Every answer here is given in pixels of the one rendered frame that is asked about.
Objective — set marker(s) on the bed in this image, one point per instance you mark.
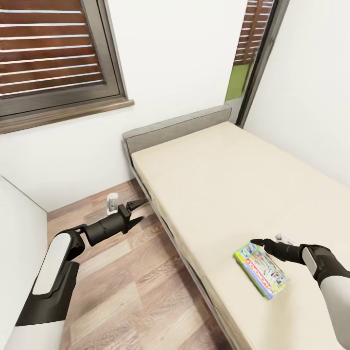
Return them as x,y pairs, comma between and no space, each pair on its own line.
216,187

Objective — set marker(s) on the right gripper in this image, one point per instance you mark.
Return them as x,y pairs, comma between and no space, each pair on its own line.
278,250

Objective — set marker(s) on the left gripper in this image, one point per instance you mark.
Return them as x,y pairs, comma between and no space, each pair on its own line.
120,221

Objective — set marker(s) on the door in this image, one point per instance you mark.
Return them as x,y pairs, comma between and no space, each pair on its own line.
260,26

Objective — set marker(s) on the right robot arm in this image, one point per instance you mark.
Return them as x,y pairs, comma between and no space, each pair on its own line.
332,277

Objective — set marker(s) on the board game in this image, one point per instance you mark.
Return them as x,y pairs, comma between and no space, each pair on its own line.
262,269

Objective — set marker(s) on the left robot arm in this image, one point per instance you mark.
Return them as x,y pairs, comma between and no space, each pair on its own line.
42,319

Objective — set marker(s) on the fixed window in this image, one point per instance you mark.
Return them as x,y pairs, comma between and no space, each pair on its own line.
57,62

